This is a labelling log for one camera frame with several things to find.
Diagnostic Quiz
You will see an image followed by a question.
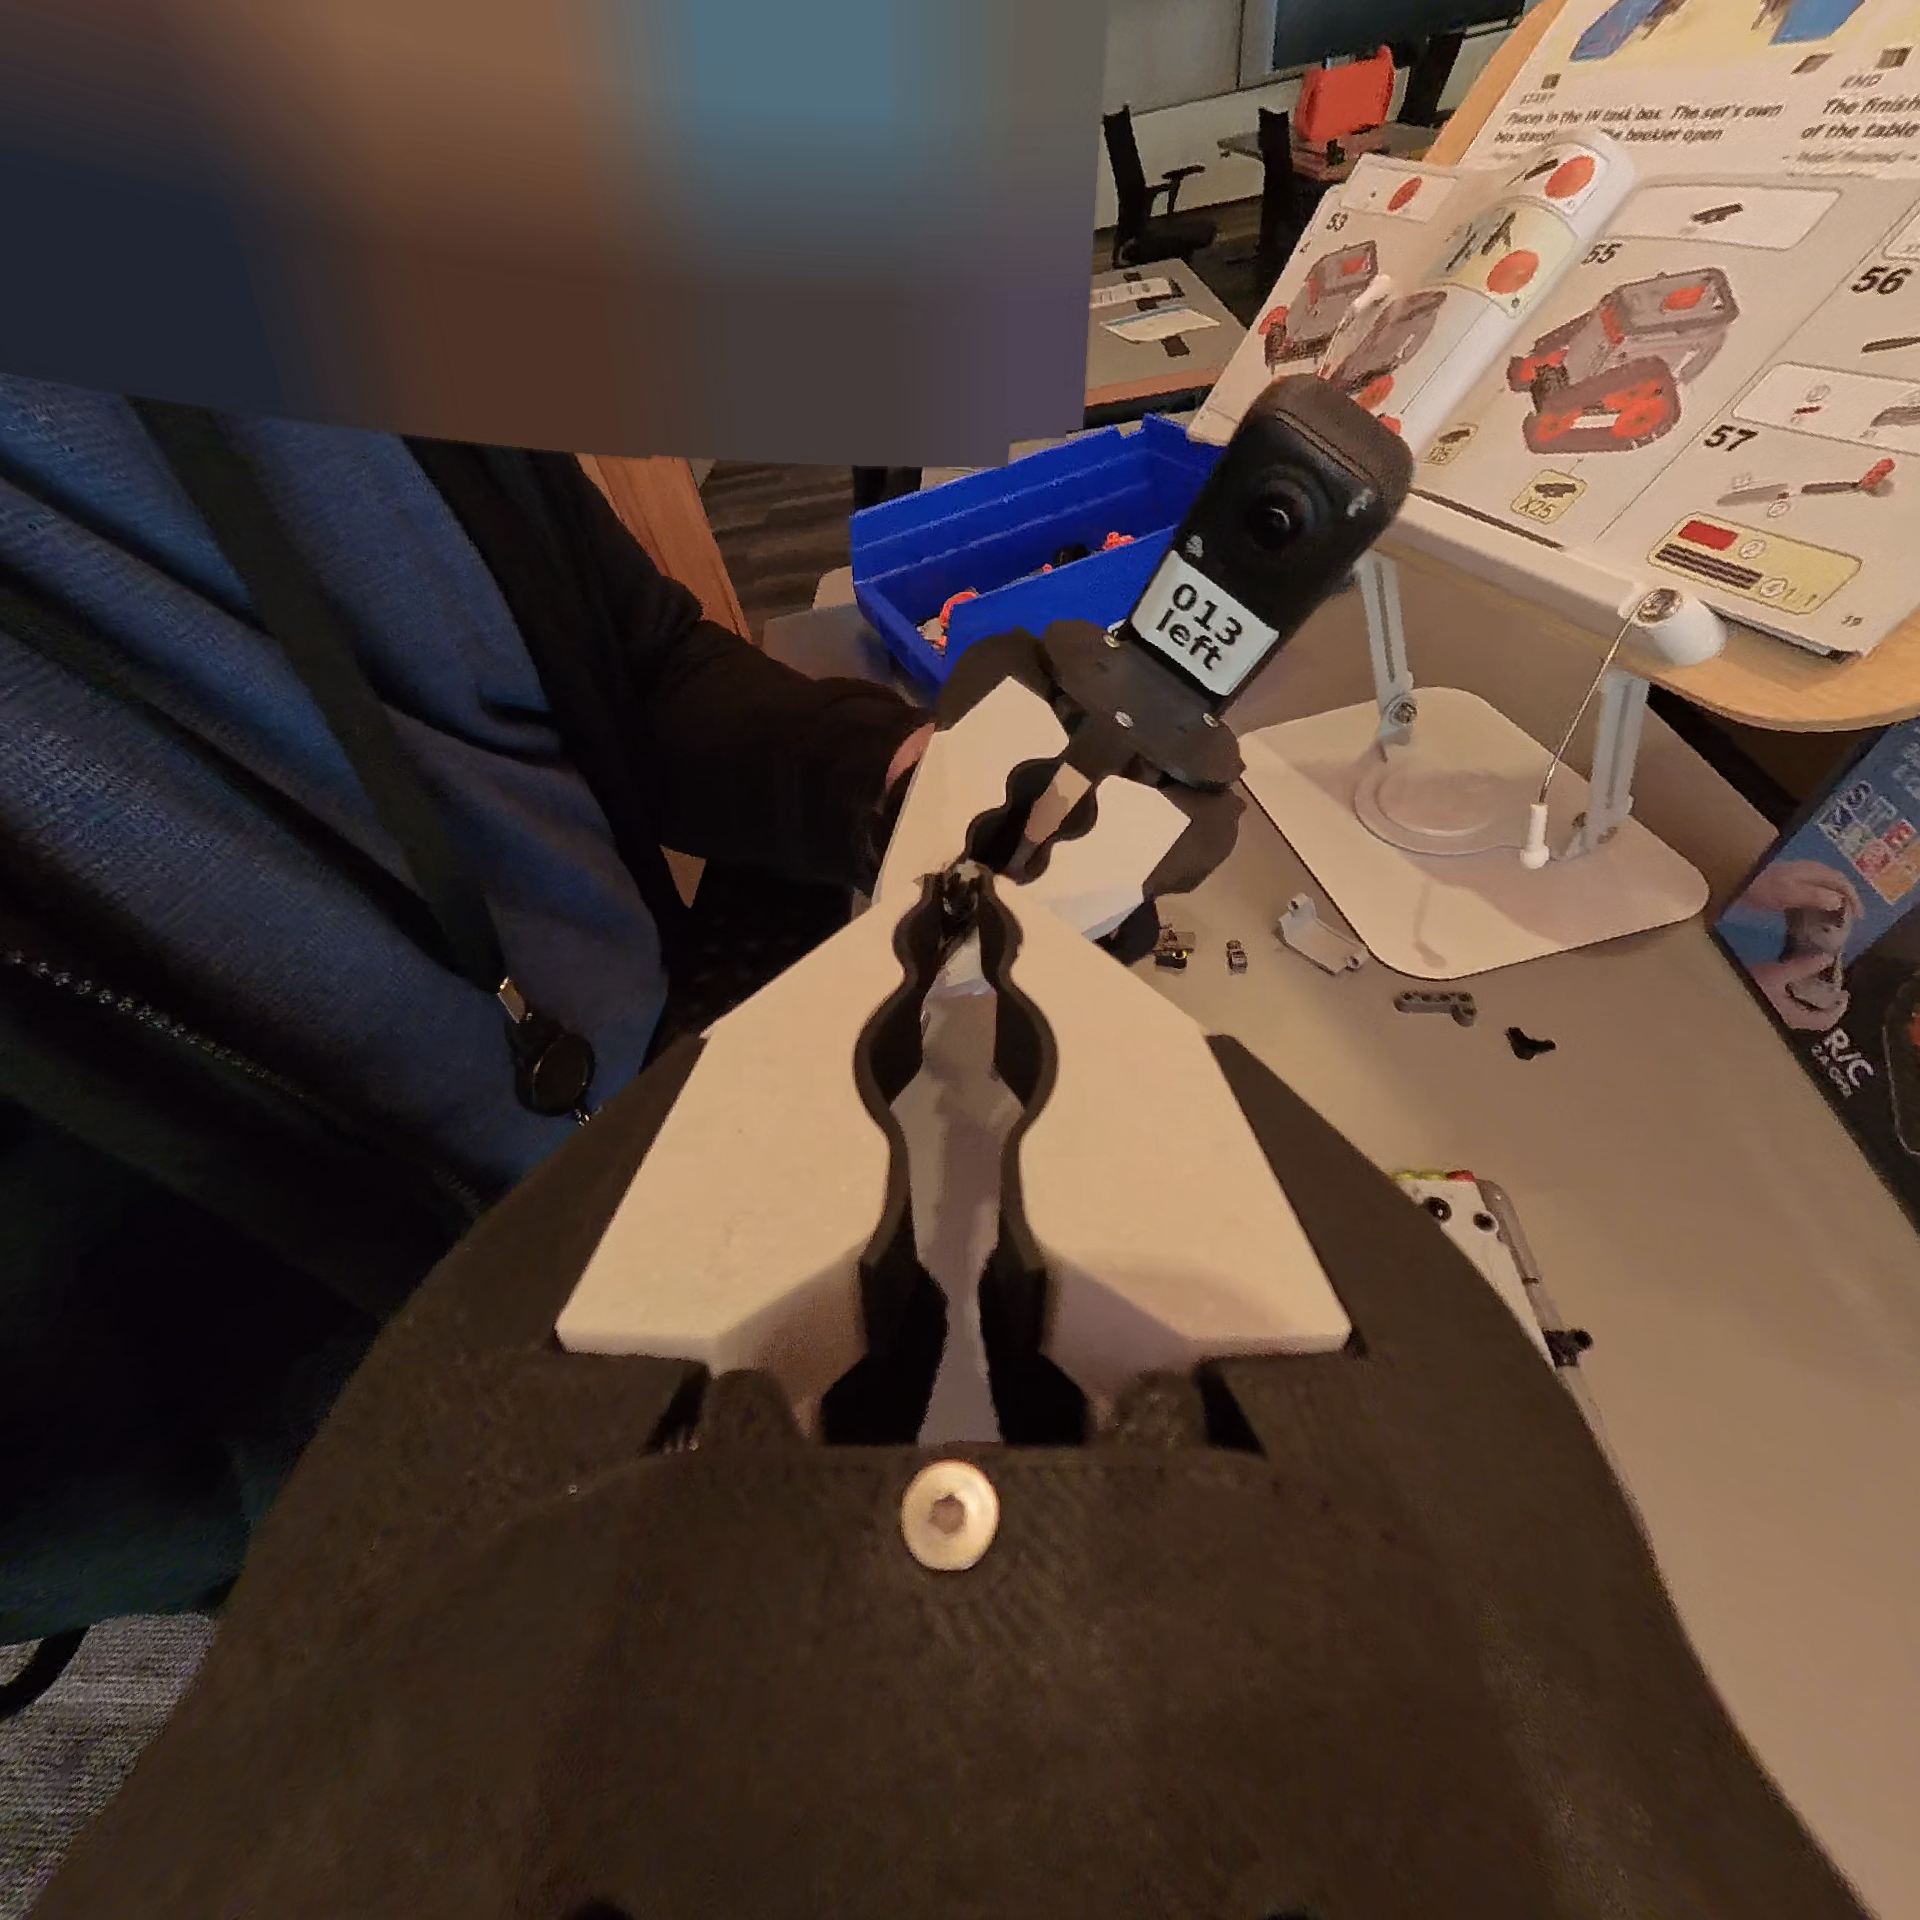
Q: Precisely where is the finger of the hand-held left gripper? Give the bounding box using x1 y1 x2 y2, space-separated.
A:
881 699 1089 902
1007 786 1192 942

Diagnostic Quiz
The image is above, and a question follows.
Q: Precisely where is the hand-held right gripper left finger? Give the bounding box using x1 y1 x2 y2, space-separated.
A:
560 870 946 1406

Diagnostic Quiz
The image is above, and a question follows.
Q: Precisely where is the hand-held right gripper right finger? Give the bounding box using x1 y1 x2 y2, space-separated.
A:
986 878 1359 1406

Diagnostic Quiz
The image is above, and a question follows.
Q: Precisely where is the building kit robot model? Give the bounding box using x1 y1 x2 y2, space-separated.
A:
1396 1171 1594 1413

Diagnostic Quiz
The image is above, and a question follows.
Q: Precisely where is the person's left forearm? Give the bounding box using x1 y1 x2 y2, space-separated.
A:
586 450 938 902

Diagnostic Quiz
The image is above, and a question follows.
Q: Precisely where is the long background desk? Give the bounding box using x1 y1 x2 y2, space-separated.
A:
1089 255 1248 423

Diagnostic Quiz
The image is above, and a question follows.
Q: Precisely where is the blue storage bin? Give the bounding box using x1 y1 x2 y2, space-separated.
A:
850 416 1216 692

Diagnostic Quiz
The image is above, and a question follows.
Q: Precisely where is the black office chair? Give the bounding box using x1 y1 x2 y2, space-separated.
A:
1096 106 1216 272

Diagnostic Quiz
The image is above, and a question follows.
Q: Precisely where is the white rod with round tip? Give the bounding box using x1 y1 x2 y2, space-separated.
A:
1521 595 1672 872

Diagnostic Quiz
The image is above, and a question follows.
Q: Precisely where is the open instruction booklet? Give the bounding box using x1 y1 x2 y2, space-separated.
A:
1201 0 1920 655

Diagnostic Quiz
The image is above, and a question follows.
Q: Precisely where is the white booklet holder bar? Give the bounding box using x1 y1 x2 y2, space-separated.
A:
1407 496 1730 671

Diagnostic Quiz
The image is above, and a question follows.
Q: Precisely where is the person's blue sweater torso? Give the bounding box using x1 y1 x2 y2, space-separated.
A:
0 374 934 1637

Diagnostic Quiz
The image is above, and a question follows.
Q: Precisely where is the blue robot kit box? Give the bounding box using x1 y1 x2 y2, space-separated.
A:
1712 720 1920 1215

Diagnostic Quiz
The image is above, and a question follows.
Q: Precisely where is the black key ring clip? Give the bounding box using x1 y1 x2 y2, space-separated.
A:
496 976 602 1127

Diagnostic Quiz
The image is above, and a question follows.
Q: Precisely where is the black shoulder strap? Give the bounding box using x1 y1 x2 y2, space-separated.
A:
136 407 602 1117

